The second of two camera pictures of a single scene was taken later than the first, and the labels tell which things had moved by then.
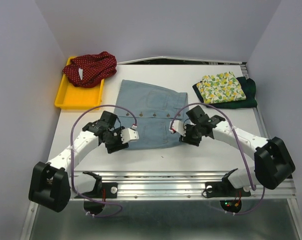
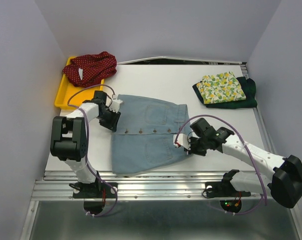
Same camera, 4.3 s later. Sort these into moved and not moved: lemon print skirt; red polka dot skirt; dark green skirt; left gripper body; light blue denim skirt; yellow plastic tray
Moved: light blue denim skirt; left gripper body
Not moved: dark green skirt; red polka dot skirt; lemon print skirt; yellow plastic tray
